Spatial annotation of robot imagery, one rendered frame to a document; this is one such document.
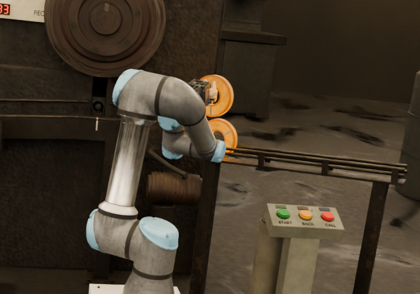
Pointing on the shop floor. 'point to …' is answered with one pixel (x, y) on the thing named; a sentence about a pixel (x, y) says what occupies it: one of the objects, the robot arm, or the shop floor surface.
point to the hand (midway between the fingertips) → (214, 91)
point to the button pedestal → (300, 244)
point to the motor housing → (171, 192)
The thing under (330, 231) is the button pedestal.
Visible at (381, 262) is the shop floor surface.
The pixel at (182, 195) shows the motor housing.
